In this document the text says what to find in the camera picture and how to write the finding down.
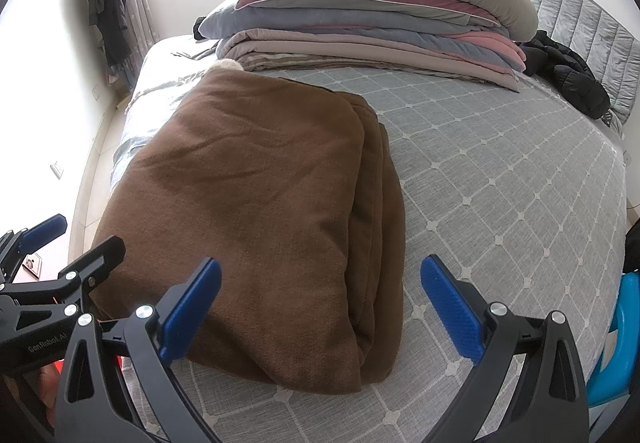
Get brown wool coat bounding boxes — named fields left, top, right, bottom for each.
left=92, top=68, right=406, bottom=394

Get dark clothes hanging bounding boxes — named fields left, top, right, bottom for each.
left=88, top=0, right=131, bottom=67

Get grey checked bed sheet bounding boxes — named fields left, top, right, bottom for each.
left=174, top=67, right=627, bottom=442

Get black jacket on bed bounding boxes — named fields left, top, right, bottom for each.
left=518, top=30, right=611, bottom=119

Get grey padded headboard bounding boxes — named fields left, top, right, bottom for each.
left=530, top=0, right=639, bottom=125

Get stack of folded quilts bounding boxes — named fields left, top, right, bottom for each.
left=194, top=0, right=526, bottom=89

